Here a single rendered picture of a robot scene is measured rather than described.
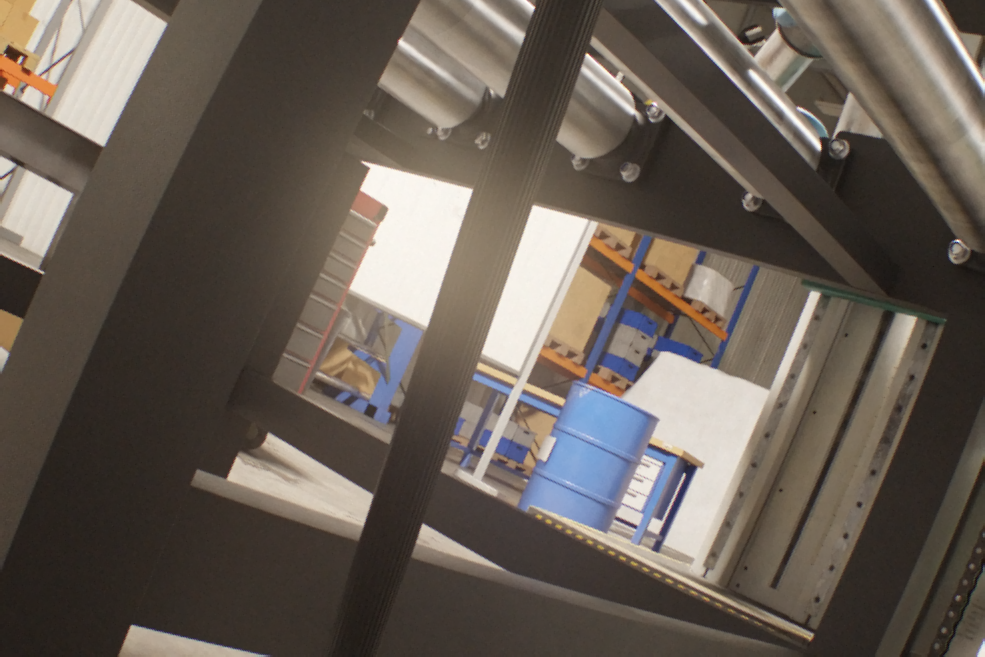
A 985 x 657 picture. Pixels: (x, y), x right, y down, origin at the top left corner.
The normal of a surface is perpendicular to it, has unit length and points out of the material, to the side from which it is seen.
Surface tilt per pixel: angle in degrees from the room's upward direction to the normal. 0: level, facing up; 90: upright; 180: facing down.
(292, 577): 90
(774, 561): 90
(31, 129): 90
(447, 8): 121
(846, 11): 149
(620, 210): 90
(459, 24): 126
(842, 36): 166
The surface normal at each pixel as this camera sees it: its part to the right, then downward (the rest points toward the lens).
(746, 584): -0.67, -0.38
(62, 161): 0.72, 0.26
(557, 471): -0.48, -0.32
